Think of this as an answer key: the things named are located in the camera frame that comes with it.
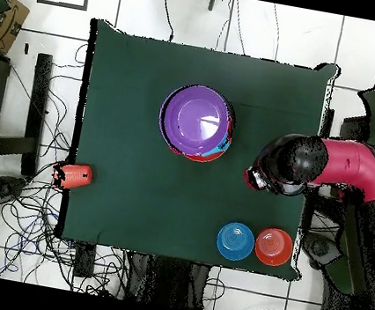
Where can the blue cup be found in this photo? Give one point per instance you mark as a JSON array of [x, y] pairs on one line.
[[220, 150]]

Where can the wide orange bowl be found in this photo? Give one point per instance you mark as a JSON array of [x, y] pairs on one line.
[[204, 158]]

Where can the blue bowl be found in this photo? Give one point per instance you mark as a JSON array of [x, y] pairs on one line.
[[234, 242]]

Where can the small orange bowl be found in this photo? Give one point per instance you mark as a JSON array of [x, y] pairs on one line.
[[273, 247]]

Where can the purple bowl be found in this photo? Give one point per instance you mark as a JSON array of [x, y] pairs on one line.
[[193, 120]]

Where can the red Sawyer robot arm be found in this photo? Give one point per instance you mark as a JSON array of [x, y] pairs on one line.
[[353, 166]]

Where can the grey chair base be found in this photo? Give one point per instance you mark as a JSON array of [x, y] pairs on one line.
[[321, 247]]

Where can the dark green tablecloth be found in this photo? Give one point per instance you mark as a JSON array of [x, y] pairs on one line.
[[131, 188]]

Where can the black chair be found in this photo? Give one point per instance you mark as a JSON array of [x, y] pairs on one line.
[[353, 128]]

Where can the orange cup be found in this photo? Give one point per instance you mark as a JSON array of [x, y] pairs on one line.
[[74, 176]]

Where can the black power strip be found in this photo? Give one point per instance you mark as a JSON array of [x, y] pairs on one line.
[[84, 262]]

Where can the cardboard box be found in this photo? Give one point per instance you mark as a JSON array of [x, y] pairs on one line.
[[9, 27]]

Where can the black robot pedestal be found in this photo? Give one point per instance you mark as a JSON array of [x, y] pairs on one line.
[[165, 283]]

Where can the black post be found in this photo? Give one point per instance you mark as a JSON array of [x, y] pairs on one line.
[[211, 2]]

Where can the black metal leg frame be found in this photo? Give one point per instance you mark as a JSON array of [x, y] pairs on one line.
[[38, 100]]

